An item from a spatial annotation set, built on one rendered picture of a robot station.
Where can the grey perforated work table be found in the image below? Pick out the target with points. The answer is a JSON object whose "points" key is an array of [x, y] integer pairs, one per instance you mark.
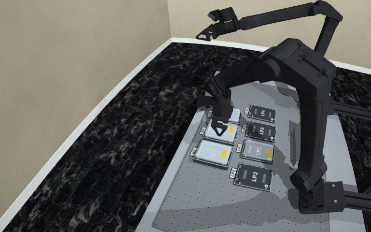
{"points": [[204, 199]]}

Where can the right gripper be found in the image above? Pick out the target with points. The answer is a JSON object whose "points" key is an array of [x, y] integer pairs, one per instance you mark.
{"points": [[214, 34]]}

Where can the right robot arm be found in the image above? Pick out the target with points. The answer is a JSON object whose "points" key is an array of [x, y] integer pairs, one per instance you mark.
{"points": [[333, 17]]}

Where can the grey operator panel with colored buttons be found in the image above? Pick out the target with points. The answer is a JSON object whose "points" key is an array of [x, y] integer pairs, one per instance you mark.
{"points": [[294, 146]]}

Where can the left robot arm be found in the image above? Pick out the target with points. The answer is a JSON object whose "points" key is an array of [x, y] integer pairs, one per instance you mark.
{"points": [[299, 66]]}

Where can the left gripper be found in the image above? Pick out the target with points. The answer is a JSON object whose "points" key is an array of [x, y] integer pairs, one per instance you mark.
{"points": [[225, 116]]}

